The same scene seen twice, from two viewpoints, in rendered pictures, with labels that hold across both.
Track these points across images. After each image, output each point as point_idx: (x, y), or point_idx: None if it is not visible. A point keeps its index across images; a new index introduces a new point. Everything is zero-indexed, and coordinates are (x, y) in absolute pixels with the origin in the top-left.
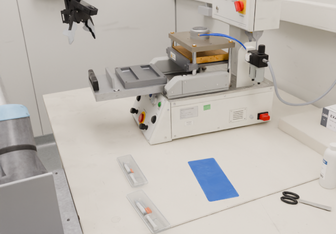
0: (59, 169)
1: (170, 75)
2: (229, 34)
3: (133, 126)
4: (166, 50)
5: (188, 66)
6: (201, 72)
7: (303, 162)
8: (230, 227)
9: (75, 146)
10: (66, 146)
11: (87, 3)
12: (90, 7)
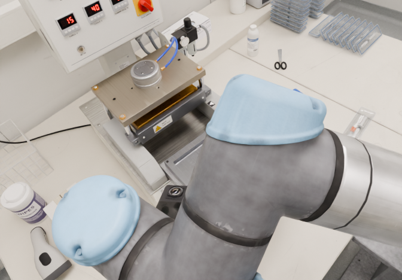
0: (359, 239)
1: (153, 155)
2: (109, 64)
3: None
4: (134, 142)
5: (210, 90)
6: (132, 127)
7: (230, 66)
8: (329, 85)
9: (305, 256)
10: (313, 267)
11: (159, 208)
12: (183, 191)
